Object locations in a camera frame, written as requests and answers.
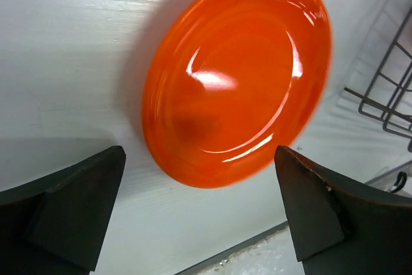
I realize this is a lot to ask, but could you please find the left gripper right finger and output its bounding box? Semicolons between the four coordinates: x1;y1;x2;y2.
274;146;411;274

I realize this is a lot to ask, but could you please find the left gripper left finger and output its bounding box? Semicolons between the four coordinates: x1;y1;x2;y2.
1;146;126;274

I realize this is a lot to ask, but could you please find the metal wire dish rack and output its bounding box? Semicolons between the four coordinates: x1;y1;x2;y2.
344;4;411;151

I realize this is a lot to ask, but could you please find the yellow brown patterned plate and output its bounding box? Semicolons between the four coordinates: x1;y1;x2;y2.
142;0;333;188

